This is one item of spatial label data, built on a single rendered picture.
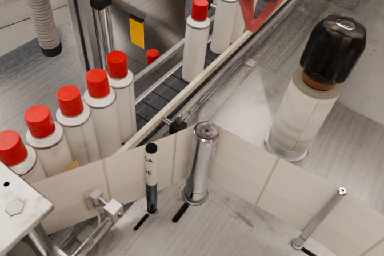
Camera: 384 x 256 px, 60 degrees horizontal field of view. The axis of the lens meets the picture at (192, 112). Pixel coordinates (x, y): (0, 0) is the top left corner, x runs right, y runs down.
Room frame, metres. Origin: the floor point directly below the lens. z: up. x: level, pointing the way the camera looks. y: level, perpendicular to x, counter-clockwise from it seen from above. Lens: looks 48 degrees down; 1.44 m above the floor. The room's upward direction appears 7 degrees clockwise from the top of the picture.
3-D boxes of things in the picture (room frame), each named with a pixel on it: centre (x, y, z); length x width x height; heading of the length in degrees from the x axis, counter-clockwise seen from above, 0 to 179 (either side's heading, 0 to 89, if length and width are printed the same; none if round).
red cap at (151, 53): (0.72, 0.13, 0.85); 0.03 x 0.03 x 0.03
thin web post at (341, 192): (0.23, -0.21, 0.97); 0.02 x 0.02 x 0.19
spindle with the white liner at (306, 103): (0.45, -0.21, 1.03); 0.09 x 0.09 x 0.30
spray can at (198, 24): (0.62, 0.01, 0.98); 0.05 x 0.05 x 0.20
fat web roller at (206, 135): (0.30, -0.02, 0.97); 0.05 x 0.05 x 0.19
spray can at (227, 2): (0.75, -0.05, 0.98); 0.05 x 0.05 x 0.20
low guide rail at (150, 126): (0.75, -0.10, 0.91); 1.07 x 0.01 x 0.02; 151
